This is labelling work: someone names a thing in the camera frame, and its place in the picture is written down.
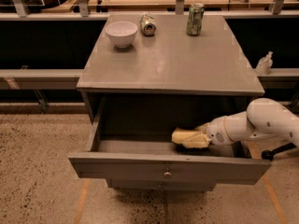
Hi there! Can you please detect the metal railing frame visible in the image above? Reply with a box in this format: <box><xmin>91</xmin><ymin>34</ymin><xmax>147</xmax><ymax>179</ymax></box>
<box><xmin>0</xmin><ymin>0</ymin><xmax>299</xmax><ymax>19</ymax></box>

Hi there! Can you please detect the black chair leg with caster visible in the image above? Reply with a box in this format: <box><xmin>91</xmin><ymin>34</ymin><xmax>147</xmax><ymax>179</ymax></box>
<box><xmin>261</xmin><ymin>143</ymin><xmax>296</xmax><ymax>161</ymax></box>

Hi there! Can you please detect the crushed silver can lying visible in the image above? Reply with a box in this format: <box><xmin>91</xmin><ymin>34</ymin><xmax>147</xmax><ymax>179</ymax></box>
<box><xmin>139</xmin><ymin>13</ymin><xmax>156</xmax><ymax>36</ymax></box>

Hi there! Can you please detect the grey wooden cabinet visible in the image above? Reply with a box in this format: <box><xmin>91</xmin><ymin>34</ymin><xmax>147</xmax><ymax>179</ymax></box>
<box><xmin>78</xmin><ymin>15</ymin><xmax>264</xmax><ymax>123</ymax></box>

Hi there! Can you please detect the yellow sponge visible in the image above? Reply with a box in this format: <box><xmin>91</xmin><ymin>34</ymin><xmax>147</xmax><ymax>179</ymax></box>
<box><xmin>171</xmin><ymin>128</ymin><xmax>199</xmax><ymax>144</ymax></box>

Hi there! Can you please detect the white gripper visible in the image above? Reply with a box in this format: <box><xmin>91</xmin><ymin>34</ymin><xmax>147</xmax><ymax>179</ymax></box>
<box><xmin>182</xmin><ymin>117</ymin><xmax>233</xmax><ymax>148</ymax></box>

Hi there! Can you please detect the green soda can upright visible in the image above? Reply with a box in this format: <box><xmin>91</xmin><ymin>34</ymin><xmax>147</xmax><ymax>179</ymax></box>
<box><xmin>186</xmin><ymin>3</ymin><xmax>205</xmax><ymax>36</ymax></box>

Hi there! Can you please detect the open top drawer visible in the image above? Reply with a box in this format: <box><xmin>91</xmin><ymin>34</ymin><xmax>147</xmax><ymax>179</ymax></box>
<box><xmin>68</xmin><ymin>96</ymin><xmax>271</xmax><ymax>185</ymax></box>

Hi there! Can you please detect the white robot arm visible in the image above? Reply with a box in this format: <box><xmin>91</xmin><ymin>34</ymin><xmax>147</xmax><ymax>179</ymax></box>
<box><xmin>181</xmin><ymin>98</ymin><xmax>299</xmax><ymax>148</ymax></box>

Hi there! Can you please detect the white bowl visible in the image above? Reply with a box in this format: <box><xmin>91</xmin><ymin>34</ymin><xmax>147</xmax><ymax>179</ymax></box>
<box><xmin>105</xmin><ymin>21</ymin><xmax>138</xmax><ymax>48</ymax></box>

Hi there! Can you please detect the white soap dispenser bottle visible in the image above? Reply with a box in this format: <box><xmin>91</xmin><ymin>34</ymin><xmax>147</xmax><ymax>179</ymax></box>
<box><xmin>255</xmin><ymin>51</ymin><xmax>273</xmax><ymax>75</ymax></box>

